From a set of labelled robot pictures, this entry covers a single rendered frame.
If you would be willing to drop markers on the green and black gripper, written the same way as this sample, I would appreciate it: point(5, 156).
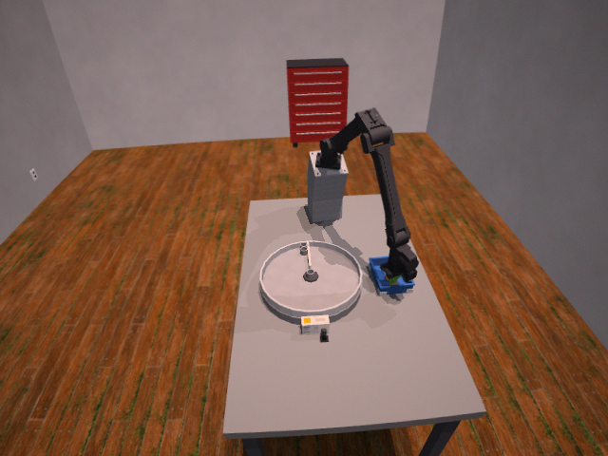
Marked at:
point(392, 277)

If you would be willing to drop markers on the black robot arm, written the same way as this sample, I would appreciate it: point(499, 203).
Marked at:
point(376, 131)

